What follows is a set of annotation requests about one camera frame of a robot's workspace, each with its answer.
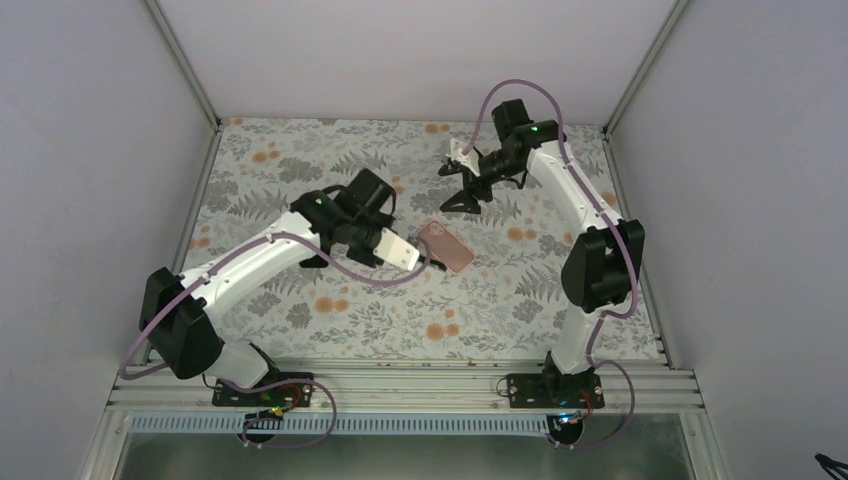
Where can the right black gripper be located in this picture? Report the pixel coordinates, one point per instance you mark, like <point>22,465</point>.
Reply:
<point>473,183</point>

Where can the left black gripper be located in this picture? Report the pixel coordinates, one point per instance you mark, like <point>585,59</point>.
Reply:
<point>361,249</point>

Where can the pink phone case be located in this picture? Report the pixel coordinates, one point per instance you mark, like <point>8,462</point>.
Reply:
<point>446,247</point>

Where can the black phone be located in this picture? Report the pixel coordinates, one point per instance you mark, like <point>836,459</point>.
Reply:
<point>315,262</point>

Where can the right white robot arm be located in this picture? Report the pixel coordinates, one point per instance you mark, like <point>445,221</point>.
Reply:
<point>600,276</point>

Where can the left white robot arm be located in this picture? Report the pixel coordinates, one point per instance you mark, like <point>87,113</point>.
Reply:
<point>342,226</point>

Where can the floral patterned mat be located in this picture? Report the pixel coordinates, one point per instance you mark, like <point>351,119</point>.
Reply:
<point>508,304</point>

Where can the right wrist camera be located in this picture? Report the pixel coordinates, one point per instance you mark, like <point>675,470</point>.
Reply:
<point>468,161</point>

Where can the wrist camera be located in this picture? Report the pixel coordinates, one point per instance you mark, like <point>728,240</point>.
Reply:
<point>396,251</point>
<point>468,161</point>

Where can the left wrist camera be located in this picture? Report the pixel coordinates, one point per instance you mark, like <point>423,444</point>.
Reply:
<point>396,251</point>

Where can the right aluminium corner post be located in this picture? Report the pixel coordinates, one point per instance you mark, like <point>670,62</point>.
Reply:
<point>645,65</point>

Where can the aluminium corner post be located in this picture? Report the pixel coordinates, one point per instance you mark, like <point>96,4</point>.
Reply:
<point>645,65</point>
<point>178,53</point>

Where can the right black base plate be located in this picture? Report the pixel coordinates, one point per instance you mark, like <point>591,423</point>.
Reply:
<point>542,391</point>

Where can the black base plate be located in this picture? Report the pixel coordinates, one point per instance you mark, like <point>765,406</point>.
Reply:
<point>542,391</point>
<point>297,393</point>

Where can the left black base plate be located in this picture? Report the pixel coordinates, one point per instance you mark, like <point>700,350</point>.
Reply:
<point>297,393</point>

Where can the left aluminium corner post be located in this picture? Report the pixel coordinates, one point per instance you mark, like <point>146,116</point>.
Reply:
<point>178,53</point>

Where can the aluminium front rail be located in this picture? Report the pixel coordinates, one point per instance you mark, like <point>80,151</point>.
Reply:
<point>445,387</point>

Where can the white slotted cable duct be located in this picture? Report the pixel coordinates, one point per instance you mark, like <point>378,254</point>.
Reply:
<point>344,424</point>

